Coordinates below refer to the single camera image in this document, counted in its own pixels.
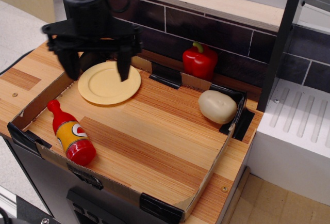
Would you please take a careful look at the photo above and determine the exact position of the red hot sauce bottle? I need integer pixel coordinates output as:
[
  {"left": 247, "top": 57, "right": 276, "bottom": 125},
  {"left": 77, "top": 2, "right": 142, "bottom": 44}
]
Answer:
[{"left": 47, "top": 100, "right": 96, "bottom": 166}]

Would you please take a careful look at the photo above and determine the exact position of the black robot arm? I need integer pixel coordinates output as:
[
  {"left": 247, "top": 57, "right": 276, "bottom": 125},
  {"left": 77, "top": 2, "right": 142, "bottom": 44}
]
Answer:
[{"left": 42, "top": 0, "right": 142, "bottom": 81}]

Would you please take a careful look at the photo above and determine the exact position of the white sink drainboard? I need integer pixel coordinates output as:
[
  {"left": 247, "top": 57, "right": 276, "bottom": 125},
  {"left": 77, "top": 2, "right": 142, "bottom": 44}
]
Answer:
[{"left": 247, "top": 79, "right": 329, "bottom": 205}]

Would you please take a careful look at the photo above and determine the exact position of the beige toy potato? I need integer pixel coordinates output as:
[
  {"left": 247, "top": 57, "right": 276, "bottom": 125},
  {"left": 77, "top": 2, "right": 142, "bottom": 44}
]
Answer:
[{"left": 198, "top": 90, "right": 238, "bottom": 124}]

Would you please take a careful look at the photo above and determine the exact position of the black vertical post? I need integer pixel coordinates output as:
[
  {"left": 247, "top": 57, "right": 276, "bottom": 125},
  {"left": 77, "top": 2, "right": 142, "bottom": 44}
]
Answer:
[{"left": 257, "top": 0, "right": 305, "bottom": 112}]

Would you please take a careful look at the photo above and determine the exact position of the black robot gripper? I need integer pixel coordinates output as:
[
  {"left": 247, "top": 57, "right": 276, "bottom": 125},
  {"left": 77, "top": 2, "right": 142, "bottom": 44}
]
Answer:
[{"left": 42, "top": 0, "right": 142, "bottom": 82}]

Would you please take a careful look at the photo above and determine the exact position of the light wooden shelf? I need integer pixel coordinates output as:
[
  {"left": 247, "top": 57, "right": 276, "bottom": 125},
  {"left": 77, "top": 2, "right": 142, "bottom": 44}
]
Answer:
[{"left": 156, "top": 0, "right": 284, "bottom": 32}]

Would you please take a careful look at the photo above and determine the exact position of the red toy bell pepper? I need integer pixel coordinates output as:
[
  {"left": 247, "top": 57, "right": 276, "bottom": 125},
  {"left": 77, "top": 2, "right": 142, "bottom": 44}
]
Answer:
[{"left": 182, "top": 41, "right": 218, "bottom": 81}]

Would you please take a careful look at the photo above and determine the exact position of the yellow plastic plate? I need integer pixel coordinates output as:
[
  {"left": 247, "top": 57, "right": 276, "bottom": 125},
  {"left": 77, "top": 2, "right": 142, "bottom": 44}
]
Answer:
[{"left": 78, "top": 61, "right": 141, "bottom": 105}]

